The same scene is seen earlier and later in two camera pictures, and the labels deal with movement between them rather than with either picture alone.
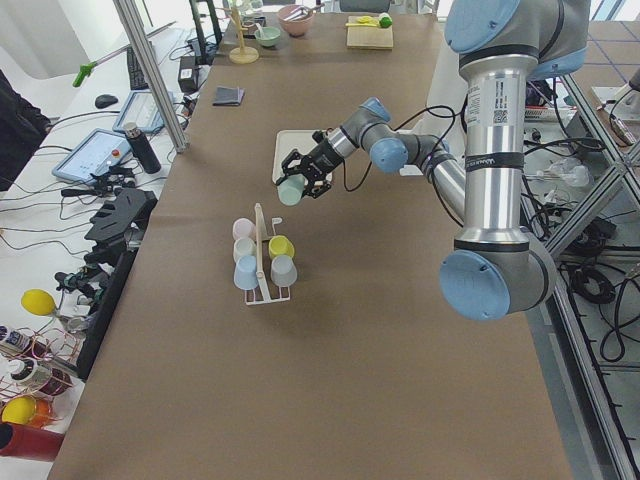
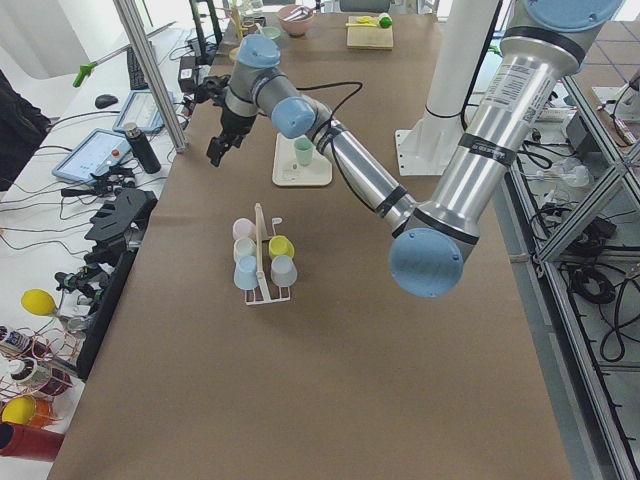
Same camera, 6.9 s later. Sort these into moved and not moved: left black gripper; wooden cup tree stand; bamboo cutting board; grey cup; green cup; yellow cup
Moved: green cup; left black gripper
Not moved: yellow cup; wooden cup tree stand; grey cup; bamboo cutting board
